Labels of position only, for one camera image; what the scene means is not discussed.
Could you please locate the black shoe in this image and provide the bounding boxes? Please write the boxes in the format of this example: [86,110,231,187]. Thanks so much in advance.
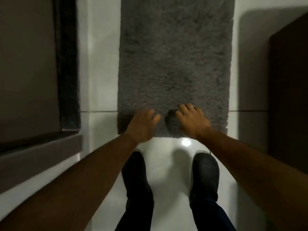
[121,151,154,204]
[189,152,220,203]

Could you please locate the person's left forearm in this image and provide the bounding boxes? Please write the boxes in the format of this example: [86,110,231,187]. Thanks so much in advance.
[0,133,139,231]

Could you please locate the person's left hand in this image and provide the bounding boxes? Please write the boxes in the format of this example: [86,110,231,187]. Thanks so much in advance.
[124,108,162,145]

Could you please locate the person's right hand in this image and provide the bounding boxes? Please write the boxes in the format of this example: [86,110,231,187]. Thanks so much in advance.
[175,103,213,140]

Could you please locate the brown cabinet with black edge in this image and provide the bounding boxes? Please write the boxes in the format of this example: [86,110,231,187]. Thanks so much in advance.
[0,0,83,194]

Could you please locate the dark trousers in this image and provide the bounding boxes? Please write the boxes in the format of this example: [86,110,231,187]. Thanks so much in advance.
[115,190,238,231]

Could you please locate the black right shoe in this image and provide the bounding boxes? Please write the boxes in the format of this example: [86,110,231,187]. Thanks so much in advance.
[189,152,220,203]

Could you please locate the person's right forearm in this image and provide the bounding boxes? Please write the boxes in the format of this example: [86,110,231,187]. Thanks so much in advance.
[198,128,308,231]

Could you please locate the black left shoe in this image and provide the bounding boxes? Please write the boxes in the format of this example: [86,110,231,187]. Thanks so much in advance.
[121,151,154,204]

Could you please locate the grey shaggy rug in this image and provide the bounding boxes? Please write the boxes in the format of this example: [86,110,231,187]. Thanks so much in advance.
[117,0,235,139]

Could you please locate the dark brown cabinet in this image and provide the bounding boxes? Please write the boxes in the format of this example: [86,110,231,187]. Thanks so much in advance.
[268,11,308,175]

